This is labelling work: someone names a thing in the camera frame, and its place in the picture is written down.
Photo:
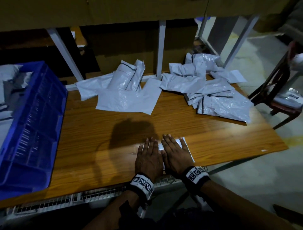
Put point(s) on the person's right hand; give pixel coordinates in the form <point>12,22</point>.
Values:
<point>177,154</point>

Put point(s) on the white mailer bag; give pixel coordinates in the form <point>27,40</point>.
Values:
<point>187,149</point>

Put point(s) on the blue plastic crate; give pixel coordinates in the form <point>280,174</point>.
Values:
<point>38,137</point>

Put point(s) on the left marker wristband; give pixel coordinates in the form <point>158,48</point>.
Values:
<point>142,185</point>

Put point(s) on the person's left hand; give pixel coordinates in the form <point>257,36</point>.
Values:
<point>149,159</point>

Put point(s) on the white metal shelf leg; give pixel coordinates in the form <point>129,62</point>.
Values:
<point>241,41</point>
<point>161,50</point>
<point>65,54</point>

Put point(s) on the person's left forearm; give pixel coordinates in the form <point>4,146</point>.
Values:
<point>113,213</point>

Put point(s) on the pile of grey mailer bags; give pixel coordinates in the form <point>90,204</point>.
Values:
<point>128,99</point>

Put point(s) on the brown wooden chair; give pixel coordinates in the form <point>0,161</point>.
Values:
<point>270,92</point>

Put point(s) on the wooden table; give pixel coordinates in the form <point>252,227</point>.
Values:
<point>227,137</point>

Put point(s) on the person's right forearm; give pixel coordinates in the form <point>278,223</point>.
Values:
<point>246,206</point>

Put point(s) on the packed white bags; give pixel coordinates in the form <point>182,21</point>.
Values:
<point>9,90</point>

